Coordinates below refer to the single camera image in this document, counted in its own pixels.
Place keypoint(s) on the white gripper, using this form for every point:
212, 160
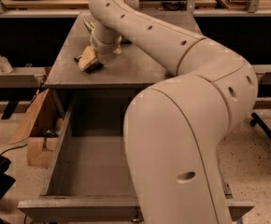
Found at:
104, 48

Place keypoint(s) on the dark blue rxbar wrapper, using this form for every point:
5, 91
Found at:
95, 65

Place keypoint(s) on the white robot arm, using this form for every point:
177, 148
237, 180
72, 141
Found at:
171, 129

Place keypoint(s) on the open grey top drawer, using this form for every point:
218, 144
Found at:
89, 178

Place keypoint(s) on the brass drawer knob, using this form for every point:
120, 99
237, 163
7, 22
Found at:
136, 220

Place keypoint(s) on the green chip bag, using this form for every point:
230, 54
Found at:
90, 26

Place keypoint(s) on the grey wooden cabinet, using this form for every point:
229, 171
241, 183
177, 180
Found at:
127, 79

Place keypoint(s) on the cardboard box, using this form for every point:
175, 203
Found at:
39, 129

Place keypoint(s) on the clear plastic bottle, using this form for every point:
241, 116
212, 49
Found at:
5, 66

